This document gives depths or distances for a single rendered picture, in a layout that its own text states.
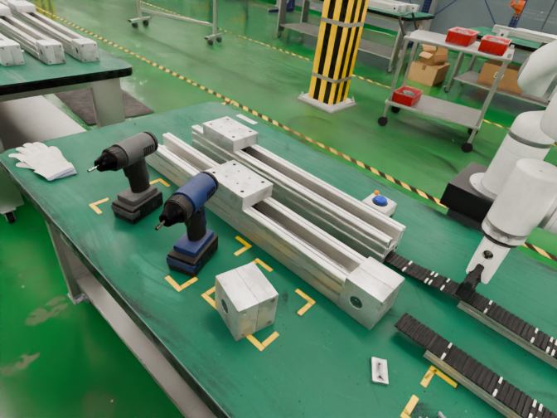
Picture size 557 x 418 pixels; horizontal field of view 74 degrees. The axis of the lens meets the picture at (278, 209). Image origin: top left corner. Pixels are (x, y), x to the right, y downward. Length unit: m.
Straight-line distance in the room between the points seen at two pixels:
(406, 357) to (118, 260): 0.68
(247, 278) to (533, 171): 0.57
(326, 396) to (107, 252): 0.60
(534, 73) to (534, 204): 0.50
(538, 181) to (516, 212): 0.07
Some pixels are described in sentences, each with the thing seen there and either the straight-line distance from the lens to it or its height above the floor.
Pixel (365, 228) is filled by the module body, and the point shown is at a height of 0.86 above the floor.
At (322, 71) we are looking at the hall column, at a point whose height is 0.35.
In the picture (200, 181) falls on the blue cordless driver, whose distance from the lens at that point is 0.81.
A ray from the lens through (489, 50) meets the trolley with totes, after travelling 3.79.
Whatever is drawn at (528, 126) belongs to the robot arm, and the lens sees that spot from 1.28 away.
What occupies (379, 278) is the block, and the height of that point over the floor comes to 0.87.
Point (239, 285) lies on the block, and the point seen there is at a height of 0.87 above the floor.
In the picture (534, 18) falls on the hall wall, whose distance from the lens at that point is 8.45.
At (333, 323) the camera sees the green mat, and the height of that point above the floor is 0.78.
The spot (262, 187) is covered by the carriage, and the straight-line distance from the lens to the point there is 0.97.
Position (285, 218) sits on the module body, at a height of 0.85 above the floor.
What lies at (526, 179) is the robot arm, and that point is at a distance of 0.80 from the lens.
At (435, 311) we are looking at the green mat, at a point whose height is 0.78.
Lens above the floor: 1.44
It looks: 36 degrees down
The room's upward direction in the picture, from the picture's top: 8 degrees clockwise
